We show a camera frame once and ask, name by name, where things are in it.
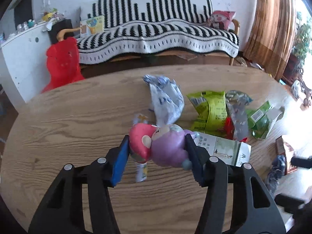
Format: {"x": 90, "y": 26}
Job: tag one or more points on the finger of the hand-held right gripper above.
{"x": 302, "y": 162}

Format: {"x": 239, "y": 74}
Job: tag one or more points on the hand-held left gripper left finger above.
{"x": 120, "y": 165}

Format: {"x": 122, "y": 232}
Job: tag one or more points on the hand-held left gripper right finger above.
{"x": 192, "y": 156}

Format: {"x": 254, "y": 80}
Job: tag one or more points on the brown box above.
{"x": 282, "y": 146}

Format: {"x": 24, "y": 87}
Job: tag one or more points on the pink and purple squishy toy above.
{"x": 168, "y": 146}

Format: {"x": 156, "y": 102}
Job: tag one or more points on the white carton box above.
{"x": 224, "y": 148}

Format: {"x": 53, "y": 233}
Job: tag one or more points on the blue white plastic bag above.
{"x": 165, "y": 100}

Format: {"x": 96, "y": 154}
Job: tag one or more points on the yellow white sachet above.
{"x": 141, "y": 173}

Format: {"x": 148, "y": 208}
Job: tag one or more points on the blue wrapper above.
{"x": 277, "y": 165}

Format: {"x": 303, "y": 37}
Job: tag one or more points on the red wrapper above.
{"x": 228, "y": 126}

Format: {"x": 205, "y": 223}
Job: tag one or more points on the green snack packet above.
{"x": 212, "y": 112}

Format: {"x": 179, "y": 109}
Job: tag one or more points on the silver foil packet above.
{"x": 237, "y": 117}

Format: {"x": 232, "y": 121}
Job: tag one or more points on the green and white packet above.
{"x": 260, "y": 119}

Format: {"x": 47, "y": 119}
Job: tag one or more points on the red cloth on chair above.
{"x": 63, "y": 63}

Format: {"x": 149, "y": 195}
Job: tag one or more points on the green potted plant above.
{"x": 302, "y": 41}

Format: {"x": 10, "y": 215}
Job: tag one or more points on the black white striped blanket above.
{"x": 158, "y": 31}

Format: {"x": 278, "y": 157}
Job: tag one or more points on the pink printed cushion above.
{"x": 220, "y": 19}

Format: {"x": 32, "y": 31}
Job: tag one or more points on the brown striped curtain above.
{"x": 268, "y": 24}

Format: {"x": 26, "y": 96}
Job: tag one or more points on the picture book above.
{"x": 93, "y": 25}

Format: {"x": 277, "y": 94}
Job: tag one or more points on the white cabinet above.
{"x": 22, "y": 61}

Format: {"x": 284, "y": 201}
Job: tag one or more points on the wooden sofa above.
{"x": 69, "y": 31}

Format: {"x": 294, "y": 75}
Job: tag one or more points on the black box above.
{"x": 61, "y": 29}

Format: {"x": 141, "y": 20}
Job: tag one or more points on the pile of clutter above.
{"x": 50, "y": 15}

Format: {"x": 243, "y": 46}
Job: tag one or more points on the group of small bottles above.
{"x": 25, "y": 25}

